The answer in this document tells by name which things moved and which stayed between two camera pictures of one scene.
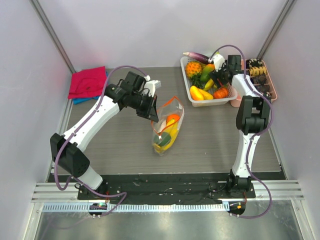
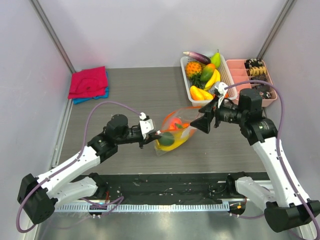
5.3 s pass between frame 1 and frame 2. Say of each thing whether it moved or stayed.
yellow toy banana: moved
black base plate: stayed
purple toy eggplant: stayed
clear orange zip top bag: moved
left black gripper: moved
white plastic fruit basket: stayed
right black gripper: moved
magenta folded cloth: stayed
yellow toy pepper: stayed
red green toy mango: stayed
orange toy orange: moved
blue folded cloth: stayed
